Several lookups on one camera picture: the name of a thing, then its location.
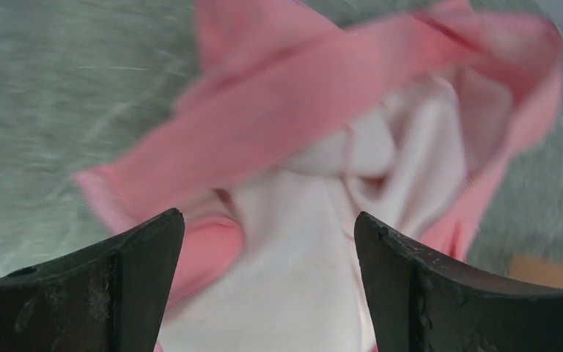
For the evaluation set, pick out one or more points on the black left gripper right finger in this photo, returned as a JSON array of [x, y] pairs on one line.
[[420, 299]]

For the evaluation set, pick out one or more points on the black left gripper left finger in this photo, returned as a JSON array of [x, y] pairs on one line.
[[109, 296]]

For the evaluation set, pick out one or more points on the pink zip-up jacket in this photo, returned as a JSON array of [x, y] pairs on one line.
[[297, 125]]

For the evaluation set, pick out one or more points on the orange plastic desk organizer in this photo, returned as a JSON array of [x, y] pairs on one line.
[[536, 271]]

